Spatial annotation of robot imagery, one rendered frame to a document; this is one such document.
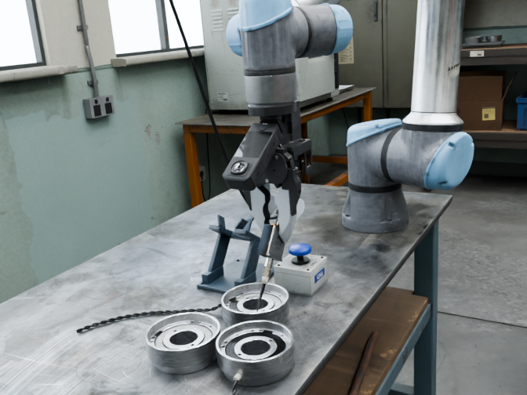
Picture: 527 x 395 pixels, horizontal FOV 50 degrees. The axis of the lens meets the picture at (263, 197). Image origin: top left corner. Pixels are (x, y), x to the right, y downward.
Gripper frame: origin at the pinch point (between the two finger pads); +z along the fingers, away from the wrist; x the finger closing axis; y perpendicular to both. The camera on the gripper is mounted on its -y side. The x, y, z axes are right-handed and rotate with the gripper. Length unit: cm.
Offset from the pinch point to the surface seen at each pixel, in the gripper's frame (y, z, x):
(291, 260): 9.8, 8.6, 3.1
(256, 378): -18.8, 11.3, -7.9
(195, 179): 166, 47, 156
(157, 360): -22.0, 10.7, 5.9
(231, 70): 189, -9, 141
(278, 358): -16.4, 9.4, -9.8
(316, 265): 9.7, 8.6, -1.8
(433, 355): 63, 56, -7
